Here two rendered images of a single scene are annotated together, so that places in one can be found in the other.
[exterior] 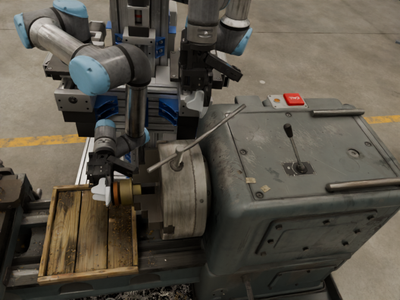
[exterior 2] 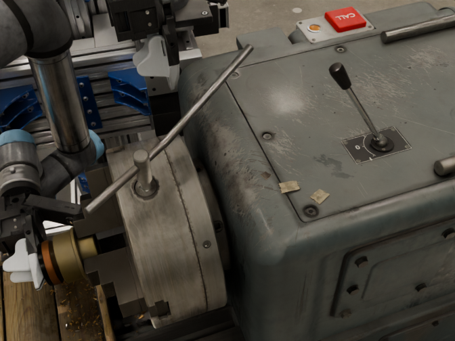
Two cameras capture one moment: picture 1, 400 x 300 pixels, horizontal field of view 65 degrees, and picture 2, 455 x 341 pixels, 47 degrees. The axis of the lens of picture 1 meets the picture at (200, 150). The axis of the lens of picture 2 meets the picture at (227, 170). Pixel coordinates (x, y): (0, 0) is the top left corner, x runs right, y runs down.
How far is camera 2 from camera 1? 0.14 m
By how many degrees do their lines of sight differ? 3
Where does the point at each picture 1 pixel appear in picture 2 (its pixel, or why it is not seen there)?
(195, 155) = (178, 160)
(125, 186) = (64, 246)
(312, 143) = (393, 93)
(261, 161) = (304, 145)
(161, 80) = (105, 38)
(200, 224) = (215, 287)
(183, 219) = (181, 285)
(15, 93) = not seen: outside the picture
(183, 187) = (165, 226)
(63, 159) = not seen: outside the picture
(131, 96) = (45, 78)
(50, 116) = not seen: outside the picture
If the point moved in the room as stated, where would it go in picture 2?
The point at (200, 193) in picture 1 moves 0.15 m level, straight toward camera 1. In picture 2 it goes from (200, 230) to (196, 327)
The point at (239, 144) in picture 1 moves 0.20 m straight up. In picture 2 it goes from (257, 123) to (260, 10)
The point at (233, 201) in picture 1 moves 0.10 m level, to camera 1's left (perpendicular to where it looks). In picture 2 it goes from (263, 233) to (189, 237)
